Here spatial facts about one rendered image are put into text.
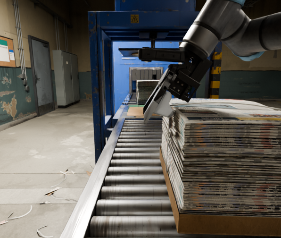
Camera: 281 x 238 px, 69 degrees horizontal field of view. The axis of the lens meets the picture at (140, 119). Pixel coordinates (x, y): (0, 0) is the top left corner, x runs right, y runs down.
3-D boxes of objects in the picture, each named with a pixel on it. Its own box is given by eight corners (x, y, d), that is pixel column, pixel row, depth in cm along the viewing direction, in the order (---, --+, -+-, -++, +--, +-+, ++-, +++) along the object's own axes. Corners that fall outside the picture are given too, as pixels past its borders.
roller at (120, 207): (284, 218, 49) (276, 197, 52) (89, 219, 49) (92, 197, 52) (272, 221, 54) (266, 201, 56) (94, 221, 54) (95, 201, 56)
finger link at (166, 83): (161, 102, 45) (177, 71, 47) (155, 98, 44) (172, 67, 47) (154, 107, 49) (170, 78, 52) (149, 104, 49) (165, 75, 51)
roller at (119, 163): (233, 175, 76) (234, 162, 75) (107, 175, 76) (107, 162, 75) (227, 169, 81) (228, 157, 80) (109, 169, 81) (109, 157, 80)
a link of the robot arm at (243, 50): (275, 62, 48) (249, 34, 43) (235, 64, 58) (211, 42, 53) (290, 32, 48) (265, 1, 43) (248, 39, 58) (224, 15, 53)
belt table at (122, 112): (196, 130, 158) (197, 117, 156) (112, 130, 158) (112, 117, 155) (179, 113, 226) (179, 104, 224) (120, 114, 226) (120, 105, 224)
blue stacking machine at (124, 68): (181, 133, 398) (186, 19, 355) (114, 133, 398) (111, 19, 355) (169, 118, 546) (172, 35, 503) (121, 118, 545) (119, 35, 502)
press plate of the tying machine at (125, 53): (191, 52, 153) (192, 47, 152) (118, 52, 153) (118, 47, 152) (178, 58, 207) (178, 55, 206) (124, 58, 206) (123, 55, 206)
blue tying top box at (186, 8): (195, 15, 152) (196, -15, 148) (114, 15, 152) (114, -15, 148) (182, 29, 196) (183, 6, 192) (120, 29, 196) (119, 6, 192)
